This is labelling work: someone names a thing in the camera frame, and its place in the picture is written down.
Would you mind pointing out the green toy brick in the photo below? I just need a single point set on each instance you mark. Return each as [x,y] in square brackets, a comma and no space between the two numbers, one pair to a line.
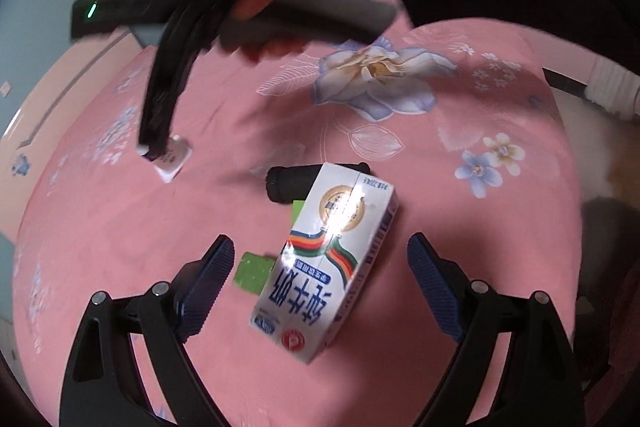
[298,222]

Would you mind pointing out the pale pink headboard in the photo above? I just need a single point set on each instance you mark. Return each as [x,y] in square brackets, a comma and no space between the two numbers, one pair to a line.
[59,97]

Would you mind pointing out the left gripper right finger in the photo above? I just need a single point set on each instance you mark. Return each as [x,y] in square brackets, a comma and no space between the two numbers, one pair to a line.
[513,365]

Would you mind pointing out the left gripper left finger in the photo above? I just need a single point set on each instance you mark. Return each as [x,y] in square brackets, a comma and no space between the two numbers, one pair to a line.
[102,383]

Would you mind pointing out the white milk carton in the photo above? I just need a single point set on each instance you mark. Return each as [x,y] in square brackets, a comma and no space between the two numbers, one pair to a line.
[319,273]

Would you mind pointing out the small white paper packet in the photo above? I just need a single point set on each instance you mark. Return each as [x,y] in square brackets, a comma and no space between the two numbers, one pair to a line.
[177,153]

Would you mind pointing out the green cube block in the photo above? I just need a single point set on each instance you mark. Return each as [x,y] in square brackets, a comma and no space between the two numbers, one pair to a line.
[252,272]

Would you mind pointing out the black fabric cylinder roll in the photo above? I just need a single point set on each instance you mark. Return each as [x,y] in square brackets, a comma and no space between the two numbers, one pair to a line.
[285,185]

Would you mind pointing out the white curtain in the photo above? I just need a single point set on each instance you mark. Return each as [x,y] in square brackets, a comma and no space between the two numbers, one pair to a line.
[614,89]

